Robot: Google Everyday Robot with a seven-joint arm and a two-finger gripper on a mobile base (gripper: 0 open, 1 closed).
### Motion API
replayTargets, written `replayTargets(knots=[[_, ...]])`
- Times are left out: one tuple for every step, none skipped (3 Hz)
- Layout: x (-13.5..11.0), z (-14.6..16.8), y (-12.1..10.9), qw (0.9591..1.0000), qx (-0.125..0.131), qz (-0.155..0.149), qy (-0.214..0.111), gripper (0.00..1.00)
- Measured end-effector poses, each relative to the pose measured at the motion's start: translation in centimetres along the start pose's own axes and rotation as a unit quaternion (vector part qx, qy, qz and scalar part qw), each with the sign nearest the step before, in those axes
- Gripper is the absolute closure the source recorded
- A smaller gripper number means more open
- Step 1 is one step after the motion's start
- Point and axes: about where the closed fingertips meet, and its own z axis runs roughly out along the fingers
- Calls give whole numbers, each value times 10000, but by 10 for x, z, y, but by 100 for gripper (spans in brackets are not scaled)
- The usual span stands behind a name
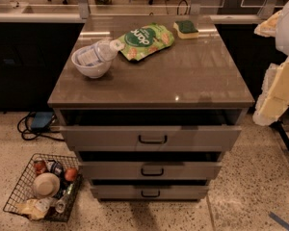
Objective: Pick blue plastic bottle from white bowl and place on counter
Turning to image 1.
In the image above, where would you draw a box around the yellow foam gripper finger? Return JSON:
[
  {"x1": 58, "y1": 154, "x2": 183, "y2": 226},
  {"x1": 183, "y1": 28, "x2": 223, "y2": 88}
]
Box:
[
  {"x1": 252, "y1": 57, "x2": 289, "y2": 126},
  {"x1": 254, "y1": 11, "x2": 281, "y2": 38}
]

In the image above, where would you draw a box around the clear blue plastic bottle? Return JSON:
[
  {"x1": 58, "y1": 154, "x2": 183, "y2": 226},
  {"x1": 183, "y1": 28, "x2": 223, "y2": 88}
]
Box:
[{"x1": 75, "y1": 38, "x2": 125, "y2": 66}]

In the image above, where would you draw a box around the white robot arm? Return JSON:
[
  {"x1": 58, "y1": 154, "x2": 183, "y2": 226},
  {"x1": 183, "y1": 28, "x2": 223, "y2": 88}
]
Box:
[{"x1": 252, "y1": 1, "x2": 289, "y2": 126}]

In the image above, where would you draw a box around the white ceramic bowl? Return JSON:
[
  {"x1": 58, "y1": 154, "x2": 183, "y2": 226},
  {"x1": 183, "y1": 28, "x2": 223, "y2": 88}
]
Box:
[{"x1": 71, "y1": 47, "x2": 111, "y2": 79}]

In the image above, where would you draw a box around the clear glass bottle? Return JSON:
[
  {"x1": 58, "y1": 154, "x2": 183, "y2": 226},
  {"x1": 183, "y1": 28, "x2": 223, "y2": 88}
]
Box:
[{"x1": 55, "y1": 184, "x2": 74, "y2": 214}]

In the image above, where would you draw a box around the green yellow sponge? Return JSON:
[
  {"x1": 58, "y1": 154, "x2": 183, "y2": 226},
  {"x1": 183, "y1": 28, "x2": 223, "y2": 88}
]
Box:
[{"x1": 173, "y1": 20, "x2": 198, "y2": 39}]

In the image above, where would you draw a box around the green snack bag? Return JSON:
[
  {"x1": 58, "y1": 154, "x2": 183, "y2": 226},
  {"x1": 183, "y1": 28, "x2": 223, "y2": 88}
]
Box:
[{"x1": 118, "y1": 23, "x2": 174, "y2": 61}]

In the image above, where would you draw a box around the grey drawer cabinet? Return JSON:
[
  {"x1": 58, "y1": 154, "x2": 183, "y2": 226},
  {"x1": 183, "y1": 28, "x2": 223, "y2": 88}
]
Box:
[{"x1": 48, "y1": 16, "x2": 253, "y2": 188}]

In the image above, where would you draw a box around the middle drawer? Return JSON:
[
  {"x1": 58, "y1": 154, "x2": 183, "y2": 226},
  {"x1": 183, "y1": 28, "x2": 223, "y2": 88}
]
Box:
[{"x1": 81, "y1": 162, "x2": 222, "y2": 180}]

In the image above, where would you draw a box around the drawer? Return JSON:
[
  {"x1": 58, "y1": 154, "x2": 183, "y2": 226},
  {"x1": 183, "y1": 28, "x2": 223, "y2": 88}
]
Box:
[
  {"x1": 61, "y1": 125, "x2": 241, "y2": 152},
  {"x1": 81, "y1": 162, "x2": 222, "y2": 180},
  {"x1": 91, "y1": 185, "x2": 209, "y2": 200}
]

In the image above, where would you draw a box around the bottom drawer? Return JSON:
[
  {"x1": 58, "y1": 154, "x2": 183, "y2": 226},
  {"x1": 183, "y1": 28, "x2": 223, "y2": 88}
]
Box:
[{"x1": 91, "y1": 185, "x2": 209, "y2": 200}]

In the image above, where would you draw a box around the top drawer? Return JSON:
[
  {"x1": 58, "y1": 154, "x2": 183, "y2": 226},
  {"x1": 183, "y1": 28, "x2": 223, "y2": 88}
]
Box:
[{"x1": 61, "y1": 125, "x2": 241, "y2": 152}]

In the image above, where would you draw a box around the red apple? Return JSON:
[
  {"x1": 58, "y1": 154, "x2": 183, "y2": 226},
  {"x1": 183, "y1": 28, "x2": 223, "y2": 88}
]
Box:
[{"x1": 65, "y1": 167, "x2": 78, "y2": 182}]

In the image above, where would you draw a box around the blue power box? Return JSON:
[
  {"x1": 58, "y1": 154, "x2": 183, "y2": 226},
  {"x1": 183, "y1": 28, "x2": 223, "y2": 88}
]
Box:
[{"x1": 31, "y1": 112, "x2": 53, "y2": 130}]

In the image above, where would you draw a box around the small dark can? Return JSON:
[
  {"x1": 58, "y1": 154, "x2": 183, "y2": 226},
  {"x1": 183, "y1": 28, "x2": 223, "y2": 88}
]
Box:
[{"x1": 46, "y1": 160, "x2": 64, "y2": 177}]

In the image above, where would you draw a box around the red jar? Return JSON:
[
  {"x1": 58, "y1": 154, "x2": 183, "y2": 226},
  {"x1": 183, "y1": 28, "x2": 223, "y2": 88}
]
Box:
[{"x1": 34, "y1": 160, "x2": 47, "y2": 176}]

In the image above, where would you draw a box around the tan round lid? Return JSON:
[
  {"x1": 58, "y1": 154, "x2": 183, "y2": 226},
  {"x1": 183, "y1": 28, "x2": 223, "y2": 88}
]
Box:
[{"x1": 32, "y1": 172, "x2": 60, "y2": 198}]

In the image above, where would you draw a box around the yellow chip bag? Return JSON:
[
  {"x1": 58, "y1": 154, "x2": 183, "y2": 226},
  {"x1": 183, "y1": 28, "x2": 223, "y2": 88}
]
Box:
[{"x1": 15, "y1": 198, "x2": 51, "y2": 220}]

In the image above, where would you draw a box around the black wire basket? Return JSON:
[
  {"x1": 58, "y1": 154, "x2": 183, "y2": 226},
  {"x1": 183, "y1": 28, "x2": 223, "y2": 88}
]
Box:
[{"x1": 3, "y1": 153, "x2": 82, "y2": 222}]

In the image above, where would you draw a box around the black cable bundle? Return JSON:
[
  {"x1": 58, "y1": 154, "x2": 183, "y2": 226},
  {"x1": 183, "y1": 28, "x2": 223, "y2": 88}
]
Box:
[{"x1": 16, "y1": 111, "x2": 66, "y2": 142}]

